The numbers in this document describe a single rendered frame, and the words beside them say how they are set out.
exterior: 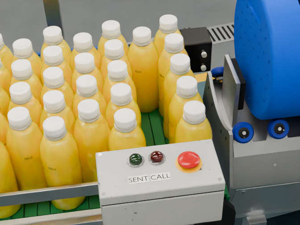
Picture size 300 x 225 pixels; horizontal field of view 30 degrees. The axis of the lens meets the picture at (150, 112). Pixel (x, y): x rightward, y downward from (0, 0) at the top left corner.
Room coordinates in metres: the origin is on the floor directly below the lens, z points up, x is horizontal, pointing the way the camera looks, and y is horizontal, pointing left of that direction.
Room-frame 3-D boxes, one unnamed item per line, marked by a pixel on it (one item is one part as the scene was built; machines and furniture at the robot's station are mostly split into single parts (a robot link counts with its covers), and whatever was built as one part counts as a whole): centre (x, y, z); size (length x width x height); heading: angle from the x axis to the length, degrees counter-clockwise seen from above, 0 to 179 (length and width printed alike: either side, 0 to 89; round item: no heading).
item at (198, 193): (0.61, -0.01, 1.05); 0.20 x 0.10 x 0.10; 96
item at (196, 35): (1.12, -0.12, 0.95); 0.10 x 0.07 x 0.10; 6
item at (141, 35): (0.99, 0.01, 1.09); 0.04 x 0.04 x 0.02
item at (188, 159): (0.62, -0.06, 1.11); 0.04 x 0.04 x 0.01
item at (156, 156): (0.63, -0.01, 1.11); 0.02 x 0.02 x 0.01
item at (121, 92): (0.80, 0.05, 1.09); 0.04 x 0.04 x 0.02
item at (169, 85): (0.89, -0.06, 0.99); 0.07 x 0.07 x 0.19
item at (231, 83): (0.92, -0.18, 0.99); 0.10 x 0.02 x 0.12; 6
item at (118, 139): (0.73, 0.04, 0.99); 0.07 x 0.07 x 0.19
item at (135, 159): (0.63, 0.03, 1.11); 0.02 x 0.02 x 0.01
